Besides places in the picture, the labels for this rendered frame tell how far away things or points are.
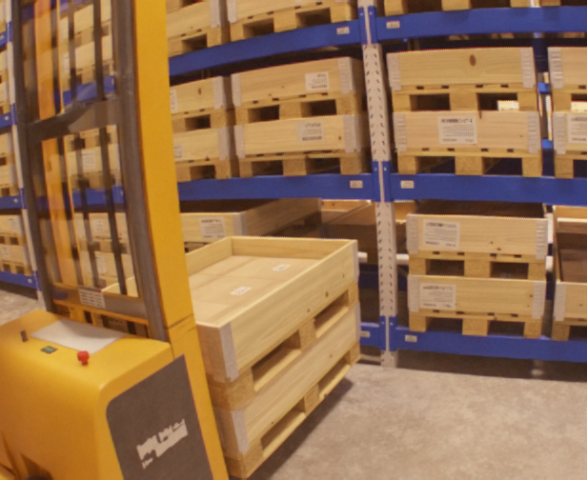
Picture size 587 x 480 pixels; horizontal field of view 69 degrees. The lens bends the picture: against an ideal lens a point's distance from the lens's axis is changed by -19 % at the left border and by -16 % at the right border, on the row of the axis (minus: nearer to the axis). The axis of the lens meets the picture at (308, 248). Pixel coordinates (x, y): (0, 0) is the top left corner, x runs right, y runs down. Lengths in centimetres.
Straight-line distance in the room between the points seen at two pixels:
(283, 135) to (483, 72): 124
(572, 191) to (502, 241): 48
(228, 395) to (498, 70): 199
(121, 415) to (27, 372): 38
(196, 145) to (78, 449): 240
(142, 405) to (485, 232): 194
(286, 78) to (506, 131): 131
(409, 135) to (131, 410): 198
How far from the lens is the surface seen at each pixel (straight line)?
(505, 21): 268
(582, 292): 277
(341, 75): 285
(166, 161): 153
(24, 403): 169
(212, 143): 330
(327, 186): 292
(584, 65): 264
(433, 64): 270
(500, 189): 265
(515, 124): 261
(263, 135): 308
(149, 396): 148
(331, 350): 249
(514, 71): 263
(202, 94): 335
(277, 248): 285
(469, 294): 280
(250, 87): 314
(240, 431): 189
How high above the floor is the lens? 147
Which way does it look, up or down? 14 degrees down
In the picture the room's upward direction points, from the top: 5 degrees counter-clockwise
